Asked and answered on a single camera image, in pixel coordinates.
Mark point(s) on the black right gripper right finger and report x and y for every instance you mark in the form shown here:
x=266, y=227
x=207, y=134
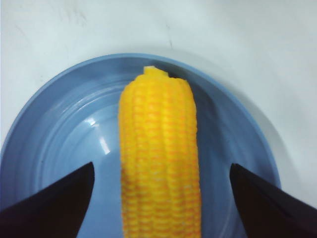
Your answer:
x=268, y=212

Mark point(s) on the blue round plate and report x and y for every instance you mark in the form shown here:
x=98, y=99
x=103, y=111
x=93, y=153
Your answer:
x=72, y=120

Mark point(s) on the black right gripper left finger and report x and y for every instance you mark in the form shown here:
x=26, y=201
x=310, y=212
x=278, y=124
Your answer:
x=57, y=211

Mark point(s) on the yellow corn cob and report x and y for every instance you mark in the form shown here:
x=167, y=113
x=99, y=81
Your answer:
x=160, y=178

